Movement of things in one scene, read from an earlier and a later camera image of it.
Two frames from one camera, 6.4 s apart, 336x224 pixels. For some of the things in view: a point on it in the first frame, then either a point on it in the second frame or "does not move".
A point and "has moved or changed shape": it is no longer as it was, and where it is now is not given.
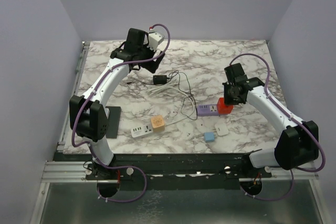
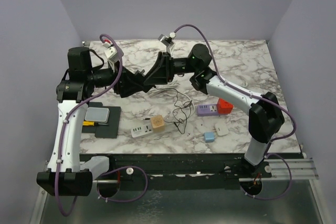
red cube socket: [223, 108] does not move
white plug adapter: [221, 129] does not move
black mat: [114, 120] does not move
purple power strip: [208, 110] does not move
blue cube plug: [209, 136] does not move
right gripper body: [229, 96] → [178, 66]
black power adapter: [160, 80] has moved or changed shape
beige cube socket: [157, 123] does not move
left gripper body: [145, 53] → [103, 77]
